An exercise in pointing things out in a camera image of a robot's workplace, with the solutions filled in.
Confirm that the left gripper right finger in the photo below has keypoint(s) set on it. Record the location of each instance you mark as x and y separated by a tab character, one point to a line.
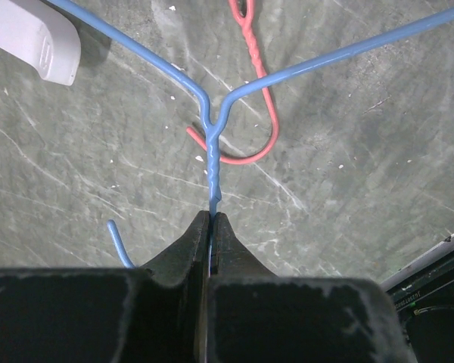
256	316

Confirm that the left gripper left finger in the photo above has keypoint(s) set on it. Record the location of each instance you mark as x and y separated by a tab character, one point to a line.
151	313

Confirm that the blue wire hanger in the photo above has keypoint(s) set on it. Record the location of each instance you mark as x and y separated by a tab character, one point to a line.
351	181

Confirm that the red wire hanger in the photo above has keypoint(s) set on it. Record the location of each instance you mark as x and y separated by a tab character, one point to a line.
226	47

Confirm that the white clothes rack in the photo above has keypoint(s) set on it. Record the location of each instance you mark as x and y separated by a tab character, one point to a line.
41	37

